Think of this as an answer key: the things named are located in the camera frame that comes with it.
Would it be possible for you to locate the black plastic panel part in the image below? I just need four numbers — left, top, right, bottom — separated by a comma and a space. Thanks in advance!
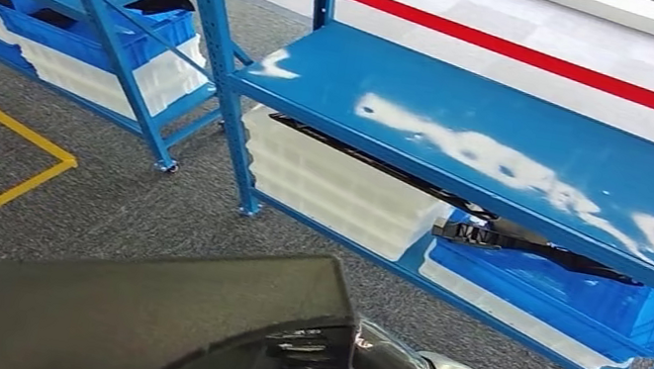
0, 201, 370, 369

